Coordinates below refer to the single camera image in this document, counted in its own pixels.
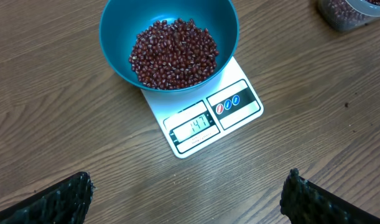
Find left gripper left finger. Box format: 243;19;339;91
0;172;94;224

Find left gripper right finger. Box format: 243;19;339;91
279;169;380;224

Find red beans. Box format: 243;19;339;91
128;18;220;90

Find white digital kitchen scale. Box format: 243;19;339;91
142;58;264;159

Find blue metal bowl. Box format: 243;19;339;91
99;0;239;91

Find clear plastic bean container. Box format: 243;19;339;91
317;0;380;32

